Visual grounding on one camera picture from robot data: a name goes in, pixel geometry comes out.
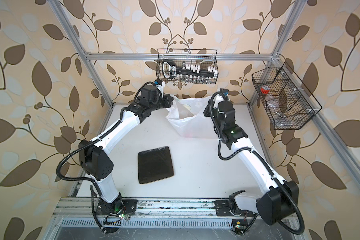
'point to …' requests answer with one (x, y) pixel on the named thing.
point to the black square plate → (154, 164)
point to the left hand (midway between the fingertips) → (175, 96)
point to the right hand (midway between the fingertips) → (210, 102)
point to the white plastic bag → (188, 117)
